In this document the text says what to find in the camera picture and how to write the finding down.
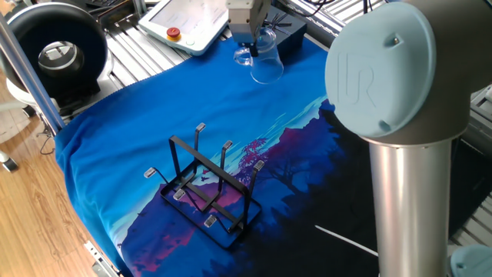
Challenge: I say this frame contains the grey black Schunk gripper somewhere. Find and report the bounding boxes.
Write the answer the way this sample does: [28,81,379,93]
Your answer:
[225,0,272,58]

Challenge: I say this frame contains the clear glass cup with handle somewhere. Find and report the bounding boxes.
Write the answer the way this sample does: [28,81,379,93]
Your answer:
[233,27,284,85]

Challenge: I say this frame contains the black metal cup rack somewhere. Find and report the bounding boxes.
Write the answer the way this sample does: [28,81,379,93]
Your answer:
[144,122,265,250]

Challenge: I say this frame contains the dark blue ribboned gift box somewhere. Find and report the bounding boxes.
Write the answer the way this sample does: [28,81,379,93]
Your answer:
[264,5,308,58]

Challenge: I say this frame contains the white teach pendant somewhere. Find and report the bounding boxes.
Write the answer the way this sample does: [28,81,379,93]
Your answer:
[138,0,231,57]

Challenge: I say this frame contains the blue landscape printed cloth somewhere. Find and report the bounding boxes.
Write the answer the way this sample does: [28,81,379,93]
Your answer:
[55,35,492,277]

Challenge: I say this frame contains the black round fan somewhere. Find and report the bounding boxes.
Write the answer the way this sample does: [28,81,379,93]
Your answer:
[0,2,113,116]

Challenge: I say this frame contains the chair caster wheel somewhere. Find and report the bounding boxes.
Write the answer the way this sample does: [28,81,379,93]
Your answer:
[0,149,19,173]

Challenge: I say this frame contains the white cable tie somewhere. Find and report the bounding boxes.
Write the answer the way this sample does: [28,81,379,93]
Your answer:
[314,225,380,257]

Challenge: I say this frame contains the bluish aluminium post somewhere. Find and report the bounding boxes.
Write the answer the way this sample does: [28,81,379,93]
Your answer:
[0,15,65,135]

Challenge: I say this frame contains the metal table bracket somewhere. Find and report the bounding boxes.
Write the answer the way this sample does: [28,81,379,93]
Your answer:
[83,240,122,277]

